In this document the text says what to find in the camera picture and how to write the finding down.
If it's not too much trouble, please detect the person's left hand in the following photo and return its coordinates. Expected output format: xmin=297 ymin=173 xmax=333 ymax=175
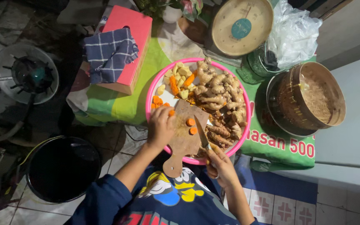
xmin=147 ymin=106 xmax=177 ymax=150

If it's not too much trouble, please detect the person's right hand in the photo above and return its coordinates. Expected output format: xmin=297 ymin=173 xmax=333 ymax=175
xmin=206 ymin=147 xmax=240 ymax=188

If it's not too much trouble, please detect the kitchen knife with yellow handle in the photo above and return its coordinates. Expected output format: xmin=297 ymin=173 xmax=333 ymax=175
xmin=194 ymin=115 xmax=222 ymax=156

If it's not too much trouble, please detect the round pink plastic tray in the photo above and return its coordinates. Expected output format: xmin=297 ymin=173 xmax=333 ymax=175
xmin=146 ymin=57 xmax=252 ymax=165

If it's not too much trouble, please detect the wooden cutting board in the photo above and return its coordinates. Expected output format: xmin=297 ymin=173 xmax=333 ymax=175
xmin=163 ymin=99 xmax=210 ymax=179

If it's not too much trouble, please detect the pile of cut yellow-orange pieces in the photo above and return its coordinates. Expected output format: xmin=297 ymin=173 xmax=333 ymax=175
xmin=151 ymin=62 xmax=198 ymax=109

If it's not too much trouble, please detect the green printed banner cloth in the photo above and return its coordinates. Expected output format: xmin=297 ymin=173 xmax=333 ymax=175
xmin=67 ymin=30 xmax=317 ymax=171

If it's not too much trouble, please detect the pile of brown turmeric roots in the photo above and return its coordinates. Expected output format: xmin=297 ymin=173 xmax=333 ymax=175
xmin=196 ymin=114 xmax=234 ymax=158

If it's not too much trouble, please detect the person's blue printed shirt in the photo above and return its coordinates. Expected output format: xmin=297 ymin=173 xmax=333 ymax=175
xmin=64 ymin=164 xmax=261 ymax=225

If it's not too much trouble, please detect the pile of ginger roots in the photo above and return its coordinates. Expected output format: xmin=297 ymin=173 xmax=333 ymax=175
xmin=194 ymin=57 xmax=248 ymax=140

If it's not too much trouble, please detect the blue checked cloth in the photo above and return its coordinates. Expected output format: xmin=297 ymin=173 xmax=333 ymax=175
xmin=83 ymin=28 xmax=139 ymax=84

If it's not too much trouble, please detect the brown round bowl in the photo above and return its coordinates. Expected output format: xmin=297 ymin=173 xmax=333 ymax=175
xmin=177 ymin=16 xmax=212 ymax=46

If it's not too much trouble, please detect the pink tissue box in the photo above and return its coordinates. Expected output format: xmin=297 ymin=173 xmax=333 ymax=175
xmin=96 ymin=5 xmax=153 ymax=95

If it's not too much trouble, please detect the white cup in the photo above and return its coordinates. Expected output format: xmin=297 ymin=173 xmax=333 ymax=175
xmin=162 ymin=5 xmax=183 ymax=24

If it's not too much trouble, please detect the potted plant with leaves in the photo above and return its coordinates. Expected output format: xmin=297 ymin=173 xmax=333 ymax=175
xmin=135 ymin=0 xmax=212 ymax=22

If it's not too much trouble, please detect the round dial kitchen scale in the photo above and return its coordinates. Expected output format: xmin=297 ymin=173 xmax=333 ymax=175
xmin=203 ymin=0 xmax=274 ymax=68

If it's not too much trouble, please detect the black bucket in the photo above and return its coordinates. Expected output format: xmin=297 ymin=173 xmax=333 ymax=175
xmin=26 ymin=136 xmax=102 ymax=204

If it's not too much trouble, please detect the round bamboo sieve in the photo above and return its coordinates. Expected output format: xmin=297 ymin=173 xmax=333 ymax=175
xmin=275 ymin=61 xmax=346 ymax=130

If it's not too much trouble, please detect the round gas stove burner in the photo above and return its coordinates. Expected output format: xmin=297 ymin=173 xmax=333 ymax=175
xmin=0 ymin=44 xmax=60 ymax=105

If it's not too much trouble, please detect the clear plastic bag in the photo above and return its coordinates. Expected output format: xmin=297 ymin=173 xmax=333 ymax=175
xmin=266 ymin=0 xmax=323 ymax=71

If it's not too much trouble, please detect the thin yellow hose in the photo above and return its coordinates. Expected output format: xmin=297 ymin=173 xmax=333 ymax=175
xmin=19 ymin=135 xmax=65 ymax=166

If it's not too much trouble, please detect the grey hose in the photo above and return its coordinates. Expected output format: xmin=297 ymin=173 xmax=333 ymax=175
xmin=0 ymin=120 xmax=24 ymax=144

